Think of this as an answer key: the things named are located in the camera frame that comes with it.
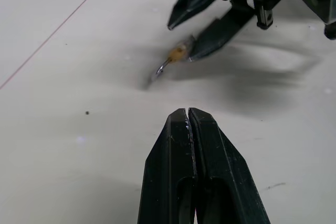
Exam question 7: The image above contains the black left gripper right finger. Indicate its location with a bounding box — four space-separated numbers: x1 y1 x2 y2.
187 107 271 224

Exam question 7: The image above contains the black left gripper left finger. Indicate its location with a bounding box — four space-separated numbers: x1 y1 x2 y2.
136 108 197 224

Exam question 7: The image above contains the small metal tool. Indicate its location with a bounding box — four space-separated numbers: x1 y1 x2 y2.
147 35 196 87

